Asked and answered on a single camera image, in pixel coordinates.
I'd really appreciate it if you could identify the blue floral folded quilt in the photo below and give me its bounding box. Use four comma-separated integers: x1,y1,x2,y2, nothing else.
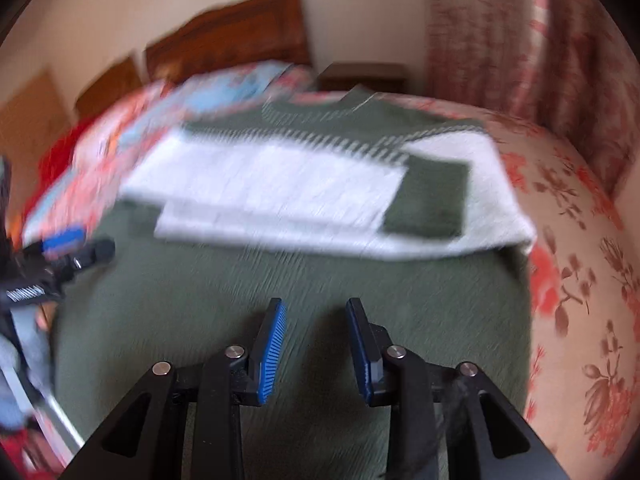
115,61,296,153

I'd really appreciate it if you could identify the green white knit sweater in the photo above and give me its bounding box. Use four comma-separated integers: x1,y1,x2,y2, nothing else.
53,93,536,479

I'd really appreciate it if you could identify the pink floral bed sheet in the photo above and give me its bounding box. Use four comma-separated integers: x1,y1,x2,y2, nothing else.
22,62,632,461

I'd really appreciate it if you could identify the red patterned blanket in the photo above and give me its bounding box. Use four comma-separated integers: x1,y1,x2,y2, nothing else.
22,115,98,220

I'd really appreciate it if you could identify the pink floral curtain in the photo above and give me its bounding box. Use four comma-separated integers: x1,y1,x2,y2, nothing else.
425,0,639,197

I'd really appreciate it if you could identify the gloved left hand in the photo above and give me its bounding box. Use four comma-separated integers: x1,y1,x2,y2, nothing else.
1,304,58,431

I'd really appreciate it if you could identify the pink floral pillow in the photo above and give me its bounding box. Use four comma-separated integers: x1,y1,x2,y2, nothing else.
70,80,175,179

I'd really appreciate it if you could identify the small wooden headboard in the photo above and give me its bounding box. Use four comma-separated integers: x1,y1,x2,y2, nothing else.
74,55,143,119

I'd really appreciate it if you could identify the large carved wooden headboard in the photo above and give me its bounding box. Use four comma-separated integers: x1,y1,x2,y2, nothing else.
143,0,314,86

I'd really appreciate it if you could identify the dark wooden nightstand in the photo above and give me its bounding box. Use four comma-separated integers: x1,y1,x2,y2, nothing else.
317,62,410,93

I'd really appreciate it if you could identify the brown cardboard box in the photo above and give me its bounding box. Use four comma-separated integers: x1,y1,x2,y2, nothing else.
1,68,72,220

